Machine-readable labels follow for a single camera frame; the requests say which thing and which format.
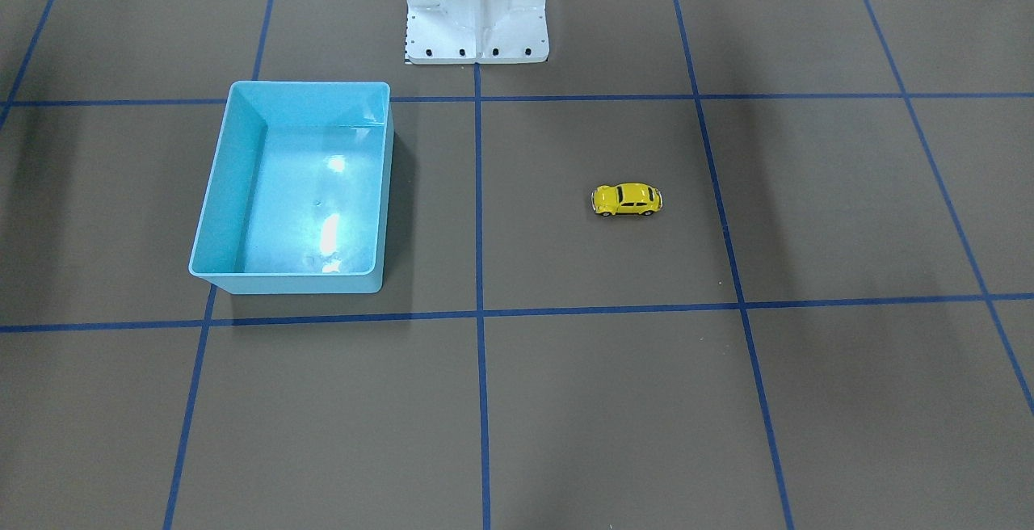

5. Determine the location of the yellow beetle toy car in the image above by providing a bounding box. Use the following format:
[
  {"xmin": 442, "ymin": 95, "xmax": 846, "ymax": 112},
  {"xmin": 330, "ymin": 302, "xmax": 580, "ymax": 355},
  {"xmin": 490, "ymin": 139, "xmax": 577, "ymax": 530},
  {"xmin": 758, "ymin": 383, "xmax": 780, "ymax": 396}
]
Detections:
[{"xmin": 590, "ymin": 183, "xmax": 664, "ymax": 217}]

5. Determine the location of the light blue plastic bin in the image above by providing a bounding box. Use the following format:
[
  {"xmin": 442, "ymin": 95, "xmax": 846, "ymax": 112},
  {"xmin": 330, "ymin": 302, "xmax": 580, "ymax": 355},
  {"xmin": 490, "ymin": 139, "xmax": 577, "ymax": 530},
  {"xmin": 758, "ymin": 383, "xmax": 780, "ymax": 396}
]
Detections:
[{"xmin": 188, "ymin": 81, "xmax": 394, "ymax": 295}]

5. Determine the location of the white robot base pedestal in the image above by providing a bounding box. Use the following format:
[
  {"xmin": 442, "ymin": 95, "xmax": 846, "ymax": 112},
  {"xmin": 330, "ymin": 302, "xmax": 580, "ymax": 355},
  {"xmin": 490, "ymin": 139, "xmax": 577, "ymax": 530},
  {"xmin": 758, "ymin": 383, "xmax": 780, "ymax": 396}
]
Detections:
[{"xmin": 404, "ymin": 0, "xmax": 550, "ymax": 64}]

